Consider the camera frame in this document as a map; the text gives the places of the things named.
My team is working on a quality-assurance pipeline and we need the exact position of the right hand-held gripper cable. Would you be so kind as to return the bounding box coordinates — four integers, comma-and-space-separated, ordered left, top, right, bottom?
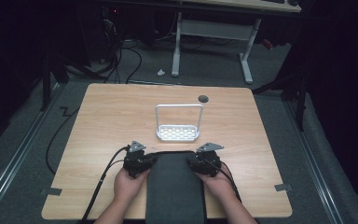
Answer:
200, 157, 243, 203

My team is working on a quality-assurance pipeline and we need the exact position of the white-framed wooden desk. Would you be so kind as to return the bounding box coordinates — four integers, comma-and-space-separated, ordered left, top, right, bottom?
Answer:
171, 0, 302, 85

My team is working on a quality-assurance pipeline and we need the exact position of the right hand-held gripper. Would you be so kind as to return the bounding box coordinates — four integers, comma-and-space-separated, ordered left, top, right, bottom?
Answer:
186, 142, 226, 177

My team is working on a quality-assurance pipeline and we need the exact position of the person's right hand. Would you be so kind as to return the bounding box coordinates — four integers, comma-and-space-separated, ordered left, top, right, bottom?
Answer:
195, 169, 233, 201

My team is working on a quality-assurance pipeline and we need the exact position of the dark cloth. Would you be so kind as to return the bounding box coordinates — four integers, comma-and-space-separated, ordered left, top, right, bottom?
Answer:
145, 150, 207, 224

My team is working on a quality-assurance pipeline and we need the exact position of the left hand-held gripper cable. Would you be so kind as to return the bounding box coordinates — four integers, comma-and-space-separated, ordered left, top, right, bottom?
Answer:
79, 146, 131, 224

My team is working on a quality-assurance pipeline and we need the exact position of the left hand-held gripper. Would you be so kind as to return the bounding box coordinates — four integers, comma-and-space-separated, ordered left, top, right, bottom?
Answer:
122, 140, 157, 179

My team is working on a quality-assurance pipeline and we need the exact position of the white rack with handle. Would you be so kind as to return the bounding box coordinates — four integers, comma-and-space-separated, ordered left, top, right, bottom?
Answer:
155, 104, 205, 143

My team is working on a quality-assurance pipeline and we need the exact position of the hand-held gripper cable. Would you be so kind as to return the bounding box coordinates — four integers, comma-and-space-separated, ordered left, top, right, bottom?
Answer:
79, 146, 131, 224
200, 157, 243, 203

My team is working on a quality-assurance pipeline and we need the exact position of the black floor cable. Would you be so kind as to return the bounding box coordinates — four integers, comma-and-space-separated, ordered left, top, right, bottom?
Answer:
45, 105, 82, 175

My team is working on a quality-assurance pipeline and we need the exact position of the metal floor rail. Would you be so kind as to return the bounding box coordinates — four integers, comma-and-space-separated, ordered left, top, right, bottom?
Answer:
283, 99, 345, 224
0, 82, 63, 220

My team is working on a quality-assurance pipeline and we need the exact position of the person's left hand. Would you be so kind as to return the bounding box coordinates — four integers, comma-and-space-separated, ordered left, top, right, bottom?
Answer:
113, 167, 152, 203

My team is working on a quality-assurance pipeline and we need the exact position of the grey tape strip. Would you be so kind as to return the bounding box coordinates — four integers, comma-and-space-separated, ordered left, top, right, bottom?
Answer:
274, 183, 293, 192
40, 187, 63, 197

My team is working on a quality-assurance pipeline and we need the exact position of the bundle of black cables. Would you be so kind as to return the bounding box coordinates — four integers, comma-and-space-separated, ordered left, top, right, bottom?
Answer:
97, 12, 144, 85

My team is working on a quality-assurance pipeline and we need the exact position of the black metal stand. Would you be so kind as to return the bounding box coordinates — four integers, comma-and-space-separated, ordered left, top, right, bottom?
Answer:
251, 69, 310, 133
39, 50, 70, 112

